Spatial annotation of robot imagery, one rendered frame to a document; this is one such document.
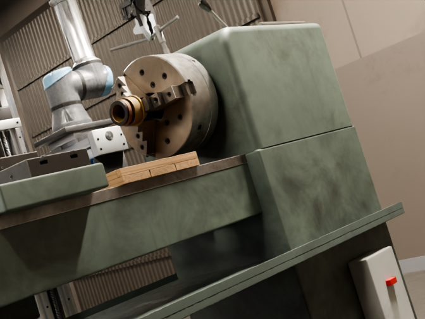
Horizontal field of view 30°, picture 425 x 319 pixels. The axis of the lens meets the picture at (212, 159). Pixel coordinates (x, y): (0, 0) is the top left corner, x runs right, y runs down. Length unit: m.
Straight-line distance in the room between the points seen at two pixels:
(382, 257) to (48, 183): 1.26
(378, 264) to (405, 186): 2.20
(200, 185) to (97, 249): 0.43
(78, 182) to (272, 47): 0.99
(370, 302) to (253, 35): 0.92
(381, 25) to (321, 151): 2.19
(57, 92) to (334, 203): 1.08
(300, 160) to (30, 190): 1.05
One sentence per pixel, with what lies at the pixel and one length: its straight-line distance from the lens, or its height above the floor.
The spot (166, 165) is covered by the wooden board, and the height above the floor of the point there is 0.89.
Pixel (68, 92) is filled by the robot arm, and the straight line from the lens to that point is 2.96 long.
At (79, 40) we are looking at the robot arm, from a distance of 3.08.
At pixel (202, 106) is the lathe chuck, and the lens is 2.33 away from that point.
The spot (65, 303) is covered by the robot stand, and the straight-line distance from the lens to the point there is 2.90.
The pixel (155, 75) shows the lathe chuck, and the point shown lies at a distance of 2.38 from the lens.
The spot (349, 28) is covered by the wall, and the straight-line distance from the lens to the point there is 4.86.
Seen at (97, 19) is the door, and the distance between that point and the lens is 6.45.
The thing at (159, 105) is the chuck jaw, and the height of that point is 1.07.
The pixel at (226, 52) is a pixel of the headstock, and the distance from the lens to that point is 2.41.
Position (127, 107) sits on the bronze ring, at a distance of 2.28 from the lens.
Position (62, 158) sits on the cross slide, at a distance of 1.86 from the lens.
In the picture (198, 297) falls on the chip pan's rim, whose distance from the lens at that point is 1.92.
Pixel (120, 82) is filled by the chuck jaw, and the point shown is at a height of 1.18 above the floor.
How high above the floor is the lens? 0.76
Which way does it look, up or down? 3 degrees up
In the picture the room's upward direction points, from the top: 17 degrees counter-clockwise
